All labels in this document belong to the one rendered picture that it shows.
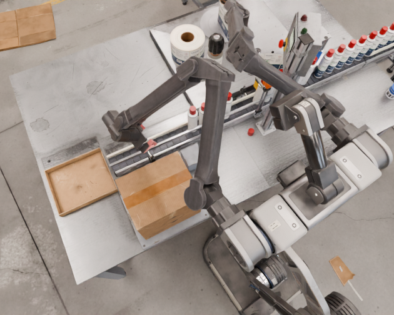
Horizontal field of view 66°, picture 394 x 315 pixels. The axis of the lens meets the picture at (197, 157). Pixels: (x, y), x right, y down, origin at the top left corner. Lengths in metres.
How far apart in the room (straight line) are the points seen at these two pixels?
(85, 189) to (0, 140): 1.52
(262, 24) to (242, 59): 1.21
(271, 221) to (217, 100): 0.37
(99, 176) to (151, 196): 0.47
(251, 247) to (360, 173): 0.39
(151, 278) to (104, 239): 0.85
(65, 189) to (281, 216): 1.17
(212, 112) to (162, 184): 0.53
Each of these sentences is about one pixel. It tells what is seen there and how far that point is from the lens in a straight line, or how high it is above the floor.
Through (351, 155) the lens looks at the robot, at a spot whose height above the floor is 1.53.
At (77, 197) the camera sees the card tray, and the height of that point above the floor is 0.83.
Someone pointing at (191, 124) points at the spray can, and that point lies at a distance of 1.59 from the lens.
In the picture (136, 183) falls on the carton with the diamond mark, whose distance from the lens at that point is 1.32.
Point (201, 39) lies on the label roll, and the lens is 1.87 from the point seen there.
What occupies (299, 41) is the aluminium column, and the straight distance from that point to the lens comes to 1.28.
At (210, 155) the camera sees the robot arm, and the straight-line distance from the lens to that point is 0.89.
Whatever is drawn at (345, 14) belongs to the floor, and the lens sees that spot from 3.94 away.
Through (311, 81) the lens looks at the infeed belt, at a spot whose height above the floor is 0.88.
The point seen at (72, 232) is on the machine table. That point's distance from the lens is 1.65.
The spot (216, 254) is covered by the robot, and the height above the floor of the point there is 0.24.
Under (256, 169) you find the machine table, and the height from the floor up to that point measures 0.83.
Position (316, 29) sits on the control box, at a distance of 1.37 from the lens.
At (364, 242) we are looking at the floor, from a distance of 2.72.
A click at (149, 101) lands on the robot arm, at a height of 1.49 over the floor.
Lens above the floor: 2.36
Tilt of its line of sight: 67 degrees down
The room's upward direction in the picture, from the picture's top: 3 degrees clockwise
